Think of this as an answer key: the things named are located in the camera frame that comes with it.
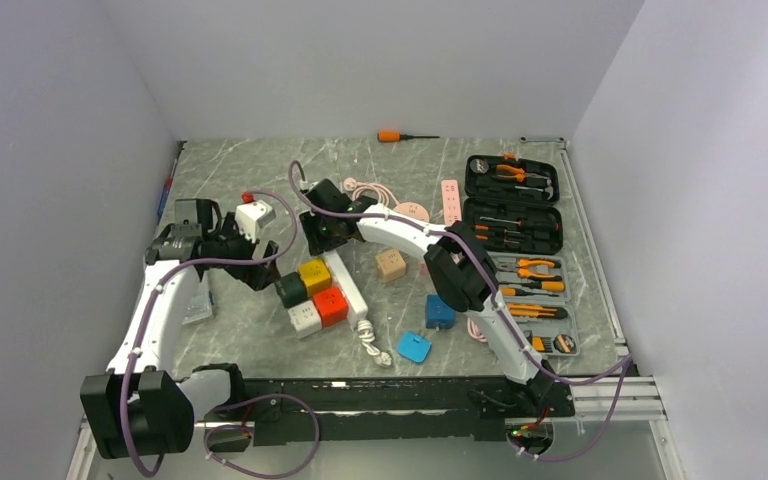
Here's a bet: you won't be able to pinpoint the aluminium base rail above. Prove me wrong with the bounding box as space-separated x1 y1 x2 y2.
80 376 669 432

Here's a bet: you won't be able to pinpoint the dark blue cube adapter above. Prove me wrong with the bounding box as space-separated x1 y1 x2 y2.
425 294 456 330

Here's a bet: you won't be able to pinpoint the orange handled screwdriver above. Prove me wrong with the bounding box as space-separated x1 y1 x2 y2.
376 131 439 143

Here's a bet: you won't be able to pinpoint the orange utility knife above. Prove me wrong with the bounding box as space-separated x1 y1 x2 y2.
507 304 569 320

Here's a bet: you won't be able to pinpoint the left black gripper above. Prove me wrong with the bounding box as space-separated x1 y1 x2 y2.
204 213 280 290

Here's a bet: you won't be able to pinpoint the red cube adapter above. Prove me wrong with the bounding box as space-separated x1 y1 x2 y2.
311 286 349 328

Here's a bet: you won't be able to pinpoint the white power strip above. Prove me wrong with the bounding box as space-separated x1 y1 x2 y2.
321 251 369 331

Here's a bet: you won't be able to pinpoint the clear plastic screw box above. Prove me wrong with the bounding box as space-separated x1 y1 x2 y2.
182 273 214 325

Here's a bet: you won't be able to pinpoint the beige cube adapter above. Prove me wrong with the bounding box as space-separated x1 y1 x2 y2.
375 248 407 283

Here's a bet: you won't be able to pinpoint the pink power strip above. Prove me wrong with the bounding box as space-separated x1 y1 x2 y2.
441 179 462 226

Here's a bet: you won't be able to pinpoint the black tool case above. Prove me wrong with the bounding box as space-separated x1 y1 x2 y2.
463 153 563 255

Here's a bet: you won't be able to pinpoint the blue red pen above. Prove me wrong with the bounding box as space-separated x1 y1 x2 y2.
156 158 179 220

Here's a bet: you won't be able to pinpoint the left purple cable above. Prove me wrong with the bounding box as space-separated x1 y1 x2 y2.
118 188 323 480

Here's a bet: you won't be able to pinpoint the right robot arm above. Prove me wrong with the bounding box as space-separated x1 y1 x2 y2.
290 180 555 415

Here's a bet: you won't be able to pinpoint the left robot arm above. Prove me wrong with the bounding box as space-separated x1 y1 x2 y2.
80 194 280 459

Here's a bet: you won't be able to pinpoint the white cube adapter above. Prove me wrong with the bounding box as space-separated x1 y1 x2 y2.
287 300 323 339

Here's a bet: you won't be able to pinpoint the yellow cube adapter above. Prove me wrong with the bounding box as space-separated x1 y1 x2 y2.
297 258 332 298

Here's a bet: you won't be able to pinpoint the pink usb cable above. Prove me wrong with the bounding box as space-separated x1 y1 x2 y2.
342 176 401 207

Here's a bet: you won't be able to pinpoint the orange pliers in case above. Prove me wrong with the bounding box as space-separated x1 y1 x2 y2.
495 164 527 183

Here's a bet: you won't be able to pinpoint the white power strip cord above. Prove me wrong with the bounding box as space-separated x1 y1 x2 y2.
356 319 395 370

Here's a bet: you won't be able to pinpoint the grey tool tray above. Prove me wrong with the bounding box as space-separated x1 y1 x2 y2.
489 253 580 358

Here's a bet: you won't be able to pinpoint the light blue cube adapter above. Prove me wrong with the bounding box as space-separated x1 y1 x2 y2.
396 331 432 364

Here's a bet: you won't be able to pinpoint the green cube adapter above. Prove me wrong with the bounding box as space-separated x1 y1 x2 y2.
274 272 309 309

